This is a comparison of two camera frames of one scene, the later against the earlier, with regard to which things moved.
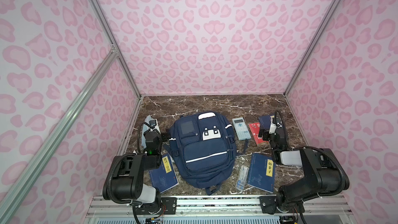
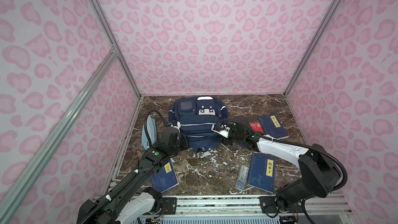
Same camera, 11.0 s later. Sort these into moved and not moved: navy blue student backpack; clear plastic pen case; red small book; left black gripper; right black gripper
Moved: left black gripper; right black gripper; navy blue student backpack
Not moved: red small book; clear plastic pen case
